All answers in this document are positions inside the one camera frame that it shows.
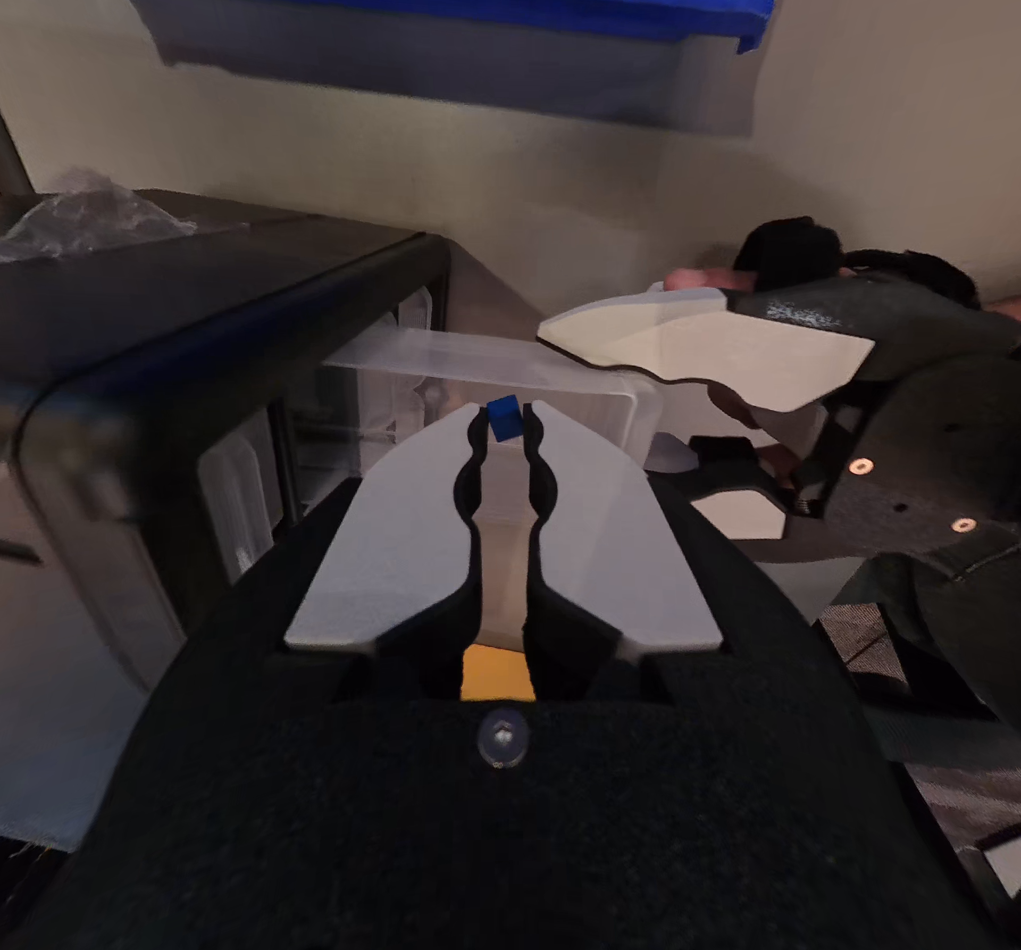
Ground black drawer cabinet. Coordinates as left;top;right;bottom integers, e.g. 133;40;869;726
0;188;453;696

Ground yellow plastic bin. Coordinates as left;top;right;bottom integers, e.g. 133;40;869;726
461;644;535;702

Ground crumpled clear plastic film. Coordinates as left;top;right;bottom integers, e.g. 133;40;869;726
0;166;198;263

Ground person's right hand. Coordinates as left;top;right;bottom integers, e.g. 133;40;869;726
664;268;759;295

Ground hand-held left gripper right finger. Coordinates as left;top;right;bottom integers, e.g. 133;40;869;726
520;399;725;701

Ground clear plastic drawer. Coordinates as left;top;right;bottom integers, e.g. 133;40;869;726
319;328;665;648

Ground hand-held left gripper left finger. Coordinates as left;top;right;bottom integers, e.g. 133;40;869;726
283;401;489;699

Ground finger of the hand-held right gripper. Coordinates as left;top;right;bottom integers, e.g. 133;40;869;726
686;435;800;543
536;288;877;415

